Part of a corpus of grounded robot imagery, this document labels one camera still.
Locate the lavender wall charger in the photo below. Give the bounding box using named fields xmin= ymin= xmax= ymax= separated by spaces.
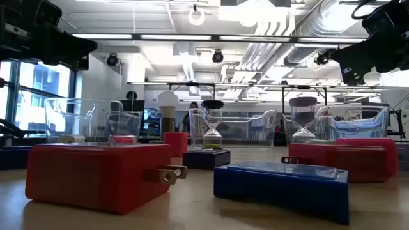
xmin=396 ymin=142 xmax=409 ymax=171

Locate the dark red wall charger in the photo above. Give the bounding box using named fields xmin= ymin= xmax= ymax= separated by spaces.
xmin=281 ymin=142 xmax=388 ymax=183

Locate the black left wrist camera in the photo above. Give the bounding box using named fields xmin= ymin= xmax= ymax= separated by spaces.
xmin=35 ymin=0 xmax=64 ymax=29

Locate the black hourglass yellow sand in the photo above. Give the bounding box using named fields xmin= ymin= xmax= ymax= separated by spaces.
xmin=200 ymin=100 xmax=226 ymax=150

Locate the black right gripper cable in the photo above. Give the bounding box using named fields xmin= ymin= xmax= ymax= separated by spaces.
xmin=350 ymin=0 xmax=392 ymax=20

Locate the blue small calculator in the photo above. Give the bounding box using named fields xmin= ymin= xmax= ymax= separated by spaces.
xmin=213 ymin=160 xmax=351 ymax=225

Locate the silver ventilation duct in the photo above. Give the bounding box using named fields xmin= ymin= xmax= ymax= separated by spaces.
xmin=282 ymin=0 xmax=362 ymax=67

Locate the white wall charger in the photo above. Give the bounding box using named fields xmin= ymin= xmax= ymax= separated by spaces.
xmin=57 ymin=134 xmax=86 ymax=144

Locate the small red wall charger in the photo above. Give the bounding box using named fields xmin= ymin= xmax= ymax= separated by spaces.
xmin=107 ymin=135 xmax=138 ymax=145

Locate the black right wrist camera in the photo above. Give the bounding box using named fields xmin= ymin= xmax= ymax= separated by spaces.
xmin=362 ymin=8 xmax=396 ymax=36

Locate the blue lit monitor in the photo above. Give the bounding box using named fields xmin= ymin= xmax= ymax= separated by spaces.
xmin=142 ymin=107 xmax=163 ymax=137

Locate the pink-red wall charger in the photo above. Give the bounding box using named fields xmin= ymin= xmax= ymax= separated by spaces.
xmin=163 ymin=132 xmax=189 ymax=158
xmin=334 ymin=137 xmax=399 ymax=177

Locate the black background rig frame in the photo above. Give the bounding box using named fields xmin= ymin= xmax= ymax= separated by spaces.
xmin=167 ymin=82 xmax=328 ymax=111

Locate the white ring lamp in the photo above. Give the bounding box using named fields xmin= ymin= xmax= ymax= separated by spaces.
xmin=187 ymin=5 xmax=206 ymax=27

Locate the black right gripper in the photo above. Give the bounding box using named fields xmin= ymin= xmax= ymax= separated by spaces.
xmin=330 ymin=30 xmax=409 ymax=86

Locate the white bulb brass lamp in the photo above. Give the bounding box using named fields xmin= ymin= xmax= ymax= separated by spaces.
xmin=156 ymin=90 xmax=180 ymax=143

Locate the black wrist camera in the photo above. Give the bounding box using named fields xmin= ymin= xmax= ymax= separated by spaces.
xmin=35 ymin=0 xmax=64 ymax=29
xmin=362 ymin=8 xmax=396 ymax=36

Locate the clear plastic bin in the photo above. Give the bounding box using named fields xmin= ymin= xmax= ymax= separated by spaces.
xmin=44 ymin=97 xmax=144 ymax=144
xmin=188 ymin=107 xmax=278 ymax=148
xmin=282 ymin=105 xmax=390 ymax=144

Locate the black metal stand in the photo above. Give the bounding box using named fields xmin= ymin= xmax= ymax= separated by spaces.
xmin=387 ymin=108 xmax=407 ymax=141

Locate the long ceiling light bar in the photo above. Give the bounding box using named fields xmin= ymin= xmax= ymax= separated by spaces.
xmin=72 ymin=33 xmax=367 ymax=45

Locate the purple hourglass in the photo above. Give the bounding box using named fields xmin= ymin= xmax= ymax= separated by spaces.
xmin=288 ymin=96 xmax=318 ymax=144

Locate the purple small calculator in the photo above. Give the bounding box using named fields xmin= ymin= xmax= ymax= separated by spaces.
xmin=182 ymin=148 xmax=231 ymax=171

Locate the navy small calculator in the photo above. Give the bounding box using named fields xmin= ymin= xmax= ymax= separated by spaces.
xmin=0 ymin=146 xmax=33 ymax=171

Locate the large window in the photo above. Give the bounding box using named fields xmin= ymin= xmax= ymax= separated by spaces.
xmin=0 ymin=60 xmax=77 ymax=139

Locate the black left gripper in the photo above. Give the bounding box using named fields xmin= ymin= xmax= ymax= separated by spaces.
xmin=0 ymin=19 xmax=98 ymax=71

